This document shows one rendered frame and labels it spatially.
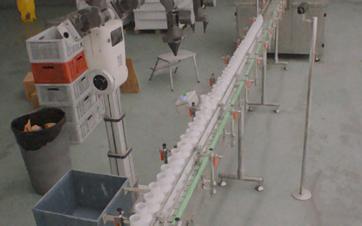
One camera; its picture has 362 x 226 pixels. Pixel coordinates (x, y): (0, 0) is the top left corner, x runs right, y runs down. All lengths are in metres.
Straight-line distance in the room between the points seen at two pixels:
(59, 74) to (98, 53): 1.81
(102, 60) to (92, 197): 0.75
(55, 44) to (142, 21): 4.72
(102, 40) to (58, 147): 1.35
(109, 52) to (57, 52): 1.75
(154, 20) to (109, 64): 6.16
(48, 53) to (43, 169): 1.17
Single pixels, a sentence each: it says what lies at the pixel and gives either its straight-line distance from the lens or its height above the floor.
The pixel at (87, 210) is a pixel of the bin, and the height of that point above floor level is 0.73.
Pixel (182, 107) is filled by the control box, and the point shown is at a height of 1.07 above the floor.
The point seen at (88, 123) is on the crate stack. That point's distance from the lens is 4.38.
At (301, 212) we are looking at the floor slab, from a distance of 3.12.
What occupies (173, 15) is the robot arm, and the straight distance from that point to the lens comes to 1.84.
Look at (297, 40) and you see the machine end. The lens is 6.28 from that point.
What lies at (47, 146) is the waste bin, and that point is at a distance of 3.26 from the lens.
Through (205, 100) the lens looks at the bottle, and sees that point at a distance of 1.92.
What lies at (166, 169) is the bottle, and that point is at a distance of 1.44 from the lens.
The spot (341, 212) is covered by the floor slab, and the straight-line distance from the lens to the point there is 3.18.
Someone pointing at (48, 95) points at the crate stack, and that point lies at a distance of 4.14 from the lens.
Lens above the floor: 1.94
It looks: 25 degrees down
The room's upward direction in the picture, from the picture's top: 4 degrees counter-clockwise
